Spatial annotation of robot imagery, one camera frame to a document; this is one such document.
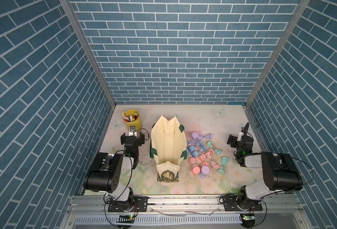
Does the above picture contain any teal hourglass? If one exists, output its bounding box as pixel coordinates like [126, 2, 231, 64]
[207, 141, 222, 156]
[218, 156, 229, 175]

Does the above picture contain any purple hourglass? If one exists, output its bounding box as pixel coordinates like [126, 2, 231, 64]
[198, 133, 212, 140]
[190, 132, 199, 146]
[200, 166, 210, 179]

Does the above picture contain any cream canvas tote bag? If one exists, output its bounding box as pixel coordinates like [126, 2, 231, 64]
[149, 116, 187, 182]

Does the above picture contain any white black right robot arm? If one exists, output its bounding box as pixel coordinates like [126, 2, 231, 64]
[219, 123, 315, 211]

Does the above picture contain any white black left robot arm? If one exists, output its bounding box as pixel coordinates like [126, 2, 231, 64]
[83, 126, 146, 212]

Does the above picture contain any blue hourglass right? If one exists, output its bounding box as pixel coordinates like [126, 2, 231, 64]
[197, 141, 207, 152]

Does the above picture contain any blue hourglass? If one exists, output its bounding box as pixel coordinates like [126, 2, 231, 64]
[187, 146, 199, 158]
[197, 141, 207, 152]

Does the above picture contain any blue hourglass left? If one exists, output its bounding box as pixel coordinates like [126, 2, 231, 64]
[187, 146, 199, 158]

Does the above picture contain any yellow cup with markers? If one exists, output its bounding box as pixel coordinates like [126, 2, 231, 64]
[122, 109, 142, 131]

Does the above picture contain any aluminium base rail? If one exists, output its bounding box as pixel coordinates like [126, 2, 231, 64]
[61, 194, 312, 229]

